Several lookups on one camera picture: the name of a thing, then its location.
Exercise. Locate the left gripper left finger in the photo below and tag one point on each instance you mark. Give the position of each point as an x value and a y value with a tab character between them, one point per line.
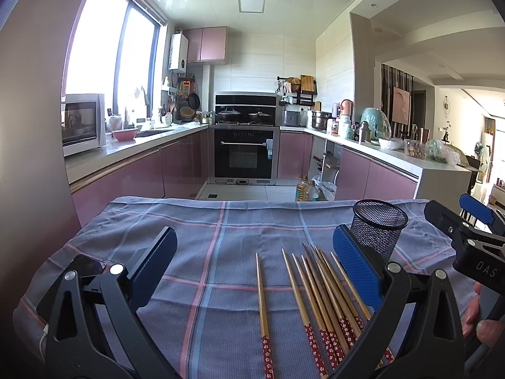
94	330

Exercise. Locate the black wall rack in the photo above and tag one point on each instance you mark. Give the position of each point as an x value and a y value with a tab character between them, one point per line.
298	91

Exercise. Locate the teal round appliance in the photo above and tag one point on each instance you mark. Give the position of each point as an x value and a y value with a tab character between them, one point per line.
378	123

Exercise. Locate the pink bowl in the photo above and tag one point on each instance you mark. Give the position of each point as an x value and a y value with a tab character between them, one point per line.
125	135

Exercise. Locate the pink upper cabinet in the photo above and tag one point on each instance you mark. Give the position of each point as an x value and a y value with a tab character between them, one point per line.
207	45

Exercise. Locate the black built-in oven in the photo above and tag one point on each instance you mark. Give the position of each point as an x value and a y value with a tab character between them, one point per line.
243	155

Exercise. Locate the white microwave oven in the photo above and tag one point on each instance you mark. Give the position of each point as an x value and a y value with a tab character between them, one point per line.
83	123

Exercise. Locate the cooking oil bottle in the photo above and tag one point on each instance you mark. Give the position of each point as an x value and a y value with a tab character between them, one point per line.
301	189

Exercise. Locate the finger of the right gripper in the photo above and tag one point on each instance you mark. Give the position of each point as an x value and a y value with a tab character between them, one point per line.
476	209
446	221

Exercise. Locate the black mesh utensil cup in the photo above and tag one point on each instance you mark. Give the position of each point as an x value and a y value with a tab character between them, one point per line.
378	225

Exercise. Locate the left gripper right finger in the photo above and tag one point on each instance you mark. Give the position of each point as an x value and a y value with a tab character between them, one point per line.
415	330

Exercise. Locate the bamboo chopstick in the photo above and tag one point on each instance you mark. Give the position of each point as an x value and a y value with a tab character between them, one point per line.
339	321
340	304
311	337
364	309
331	322
334	356
269	371

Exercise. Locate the steel stock pot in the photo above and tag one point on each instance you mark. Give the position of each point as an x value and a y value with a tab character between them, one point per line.
320	120

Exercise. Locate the white water heater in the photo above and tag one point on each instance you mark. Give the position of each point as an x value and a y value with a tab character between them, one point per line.
178	53

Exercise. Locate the black range hood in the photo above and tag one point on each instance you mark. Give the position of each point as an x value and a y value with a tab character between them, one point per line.
246	108

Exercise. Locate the purple plaid tablecloth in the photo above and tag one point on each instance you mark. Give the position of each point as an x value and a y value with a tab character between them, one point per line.
203	315

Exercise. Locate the person right hand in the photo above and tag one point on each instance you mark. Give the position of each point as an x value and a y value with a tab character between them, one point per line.
487	331

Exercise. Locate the dark oil bottle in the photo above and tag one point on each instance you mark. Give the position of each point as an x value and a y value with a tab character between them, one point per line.
312	192

